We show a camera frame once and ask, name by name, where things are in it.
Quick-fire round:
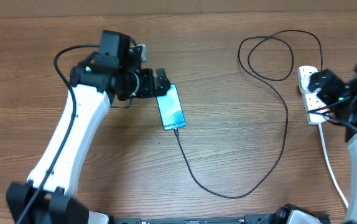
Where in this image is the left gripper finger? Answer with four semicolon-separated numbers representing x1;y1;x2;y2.
156;68;168;86
154;83;171;97

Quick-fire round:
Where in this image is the Samsung Galaxy smartphone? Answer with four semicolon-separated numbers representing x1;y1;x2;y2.
157;84;186;131

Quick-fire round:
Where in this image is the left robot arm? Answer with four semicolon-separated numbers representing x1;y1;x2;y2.
6;30;170;223

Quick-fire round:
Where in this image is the white charger plug adapter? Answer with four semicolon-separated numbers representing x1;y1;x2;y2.
299;77;311;94

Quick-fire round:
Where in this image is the white power strip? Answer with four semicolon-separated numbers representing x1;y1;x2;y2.
297;65;326;125

